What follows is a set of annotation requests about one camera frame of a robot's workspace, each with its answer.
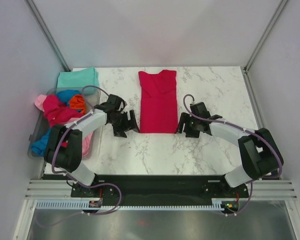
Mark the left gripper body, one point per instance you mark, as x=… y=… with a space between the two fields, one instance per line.
x=121 y=118

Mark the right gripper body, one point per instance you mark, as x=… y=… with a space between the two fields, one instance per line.
x=191 y=128

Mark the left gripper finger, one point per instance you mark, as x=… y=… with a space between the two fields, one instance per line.
x=133 y=122
x=120 y=131

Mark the crimson t shirt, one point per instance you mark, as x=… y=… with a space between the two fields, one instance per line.
x=57 y=112
x=158 y=104

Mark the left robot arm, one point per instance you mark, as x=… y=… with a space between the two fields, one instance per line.
x=65 y=142

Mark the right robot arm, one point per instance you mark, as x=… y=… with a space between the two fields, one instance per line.
x=258 y=151

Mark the teal folded t shirt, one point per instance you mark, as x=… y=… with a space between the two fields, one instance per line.
x=76 y=80

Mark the orange t shirt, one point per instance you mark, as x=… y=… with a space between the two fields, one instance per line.
x=77 y=102

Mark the light pink t shirt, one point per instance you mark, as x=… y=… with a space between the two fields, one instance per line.
x=40 y=101

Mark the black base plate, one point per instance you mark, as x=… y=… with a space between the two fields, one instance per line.
x=159 y=190

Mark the aluminium frame rail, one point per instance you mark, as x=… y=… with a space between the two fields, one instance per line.
x=253 y=100

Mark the right aluminium frame post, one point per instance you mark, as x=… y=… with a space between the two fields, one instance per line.
x=265 y=35

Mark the aluminium frame post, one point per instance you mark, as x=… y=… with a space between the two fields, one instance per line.
x=33 y=8
x=265 y=35

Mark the white cable duct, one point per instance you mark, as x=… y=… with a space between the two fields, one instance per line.
x=89 y=205

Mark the left aluminium frame post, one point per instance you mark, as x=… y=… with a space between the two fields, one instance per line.
x=33 y=8

